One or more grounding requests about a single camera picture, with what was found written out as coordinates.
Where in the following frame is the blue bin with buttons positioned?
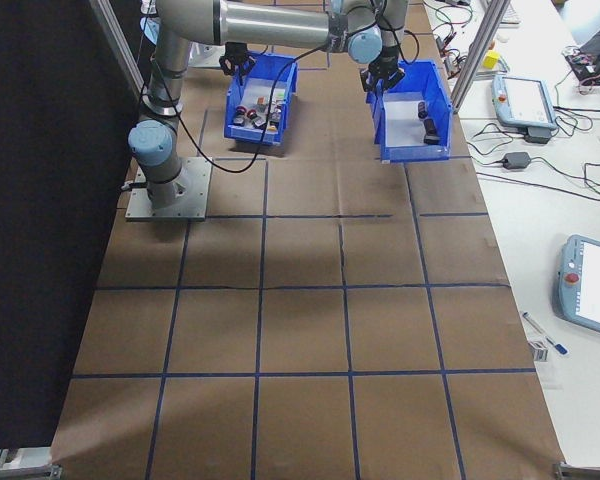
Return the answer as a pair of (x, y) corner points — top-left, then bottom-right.
(222, 51), (300, 147)

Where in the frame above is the blue bin with capacitors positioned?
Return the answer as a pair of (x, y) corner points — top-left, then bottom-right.
(365, 58), (454, 165)

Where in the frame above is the pile of push-button switches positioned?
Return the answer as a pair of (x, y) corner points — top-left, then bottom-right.
(232, 78), (287, 132)

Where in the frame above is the red mushroom button black body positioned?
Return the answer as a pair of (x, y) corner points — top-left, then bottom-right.
(232, 103), (267, 130)

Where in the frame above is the small barcode label box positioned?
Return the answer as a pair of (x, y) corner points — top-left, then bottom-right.
(528, 339), (554, 362)

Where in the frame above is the grey blue teach pendant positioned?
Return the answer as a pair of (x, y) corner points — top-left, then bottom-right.
(490, 73), (561, 132)
(552, 233), (600, 342)

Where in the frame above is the black power adapter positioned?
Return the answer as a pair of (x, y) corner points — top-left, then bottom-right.
(501, 152), (533, 170)

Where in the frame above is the white pen blue cap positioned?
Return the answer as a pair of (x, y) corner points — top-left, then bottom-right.
(522, 310), (570, 357)

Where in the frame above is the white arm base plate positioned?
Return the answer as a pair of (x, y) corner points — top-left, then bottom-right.
(188, 42), (227, 70)
(124, 156), (214, 222)

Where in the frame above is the black velcro cable strap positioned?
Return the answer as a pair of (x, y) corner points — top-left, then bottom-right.
(327, 12), (347, 54)

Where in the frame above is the aluminium profile post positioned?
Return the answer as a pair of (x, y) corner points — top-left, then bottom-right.
(448, 0), (512, 117)

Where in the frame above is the aluminium frame bar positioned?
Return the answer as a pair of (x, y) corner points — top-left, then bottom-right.
(0, 448), (64, 480)
(87, 0), (147, 96)
(552, 460), (600, 480)

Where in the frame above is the black pendant cable box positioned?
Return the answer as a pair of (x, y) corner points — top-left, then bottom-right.
(523, 125), (552, 146)

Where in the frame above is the black power adapter cable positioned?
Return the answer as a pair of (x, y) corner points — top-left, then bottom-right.
(528, 155), (600, 204)

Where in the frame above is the black frame cover cloth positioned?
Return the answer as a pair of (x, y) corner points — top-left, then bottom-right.
(0, 0), (149, 449)

